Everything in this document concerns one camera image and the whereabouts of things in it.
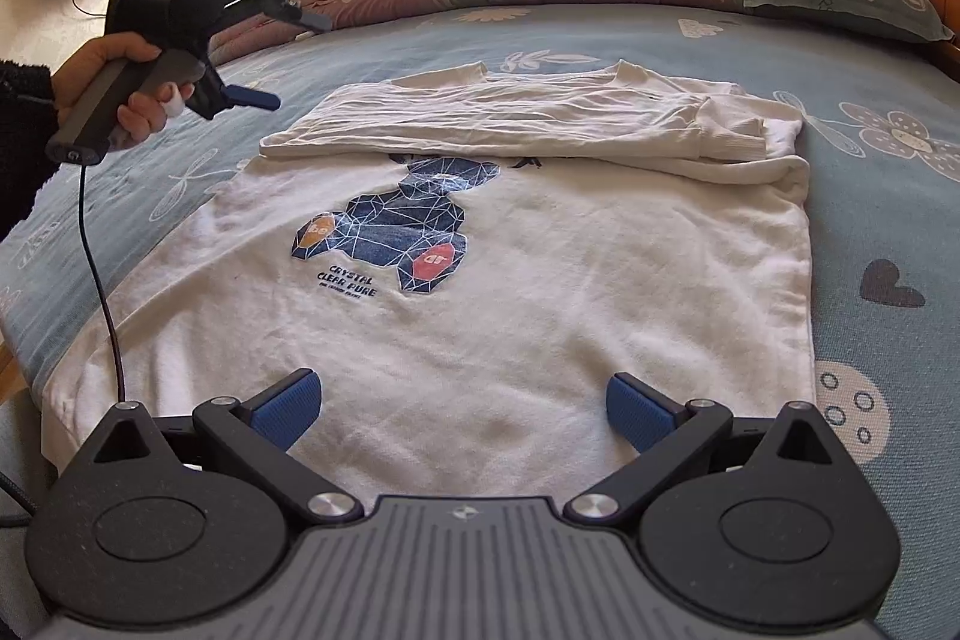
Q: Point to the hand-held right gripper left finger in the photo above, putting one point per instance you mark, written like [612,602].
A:
[289,409]

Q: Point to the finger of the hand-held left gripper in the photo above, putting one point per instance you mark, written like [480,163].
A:
[255,100]
[304,21]

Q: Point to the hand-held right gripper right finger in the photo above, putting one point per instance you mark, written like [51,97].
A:
[641,413]

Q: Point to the white bear print sweatshirt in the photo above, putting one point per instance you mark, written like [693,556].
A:
[525,310]

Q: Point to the person's left hand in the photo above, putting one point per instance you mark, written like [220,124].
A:
[94,63]

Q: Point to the bed with blue floral sheet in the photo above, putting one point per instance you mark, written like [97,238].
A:
[862,197]

